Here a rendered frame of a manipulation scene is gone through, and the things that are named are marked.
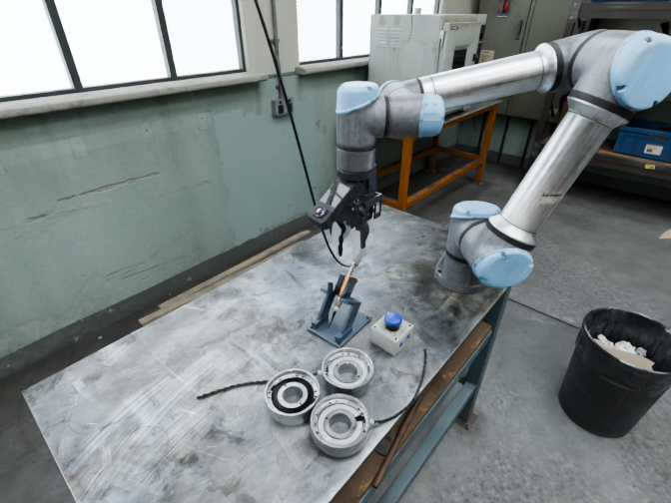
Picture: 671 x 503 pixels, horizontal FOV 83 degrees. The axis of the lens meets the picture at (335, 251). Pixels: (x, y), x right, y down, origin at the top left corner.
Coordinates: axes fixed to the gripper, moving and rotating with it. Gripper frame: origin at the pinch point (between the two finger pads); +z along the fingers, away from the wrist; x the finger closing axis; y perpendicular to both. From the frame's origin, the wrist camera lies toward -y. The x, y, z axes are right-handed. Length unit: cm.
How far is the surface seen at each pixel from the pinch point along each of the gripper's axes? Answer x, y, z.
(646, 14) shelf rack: -7, 320, -43
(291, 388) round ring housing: -5.9, -24.3, 16.2
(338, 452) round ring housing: -21.5, -28.2, 15.6
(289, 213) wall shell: 145, 115, 81
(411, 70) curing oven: 96, 188, -12
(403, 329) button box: -15.2, 1.8, 13.9
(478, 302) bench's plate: -22.8, 27.4, 18.5
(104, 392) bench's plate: 23, -48, 19
